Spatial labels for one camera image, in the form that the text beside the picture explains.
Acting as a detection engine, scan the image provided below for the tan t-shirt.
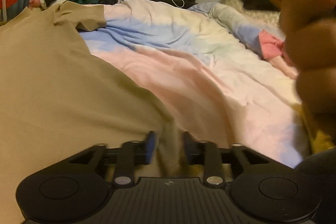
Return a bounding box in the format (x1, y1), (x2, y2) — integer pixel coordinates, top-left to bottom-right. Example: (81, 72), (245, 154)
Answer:
(1, 2), (181, 223)

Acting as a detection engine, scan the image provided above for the pastel pillow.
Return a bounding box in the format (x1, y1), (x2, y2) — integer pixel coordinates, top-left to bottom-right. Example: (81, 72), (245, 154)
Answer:
(189, 2), (298, 80)

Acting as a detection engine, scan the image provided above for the quilted beige headboard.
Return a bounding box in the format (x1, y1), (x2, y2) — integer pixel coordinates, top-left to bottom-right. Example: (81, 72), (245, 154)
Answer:
(222, 0), (280, 27)

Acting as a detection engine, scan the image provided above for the person's right hand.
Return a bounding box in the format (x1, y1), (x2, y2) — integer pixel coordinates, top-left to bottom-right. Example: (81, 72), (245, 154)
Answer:
(270, 0), (335, 138)

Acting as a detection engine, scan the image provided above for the pastel tie-dye duvet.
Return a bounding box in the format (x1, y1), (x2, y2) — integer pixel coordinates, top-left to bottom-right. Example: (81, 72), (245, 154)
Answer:
(81, 0), (311, 167)

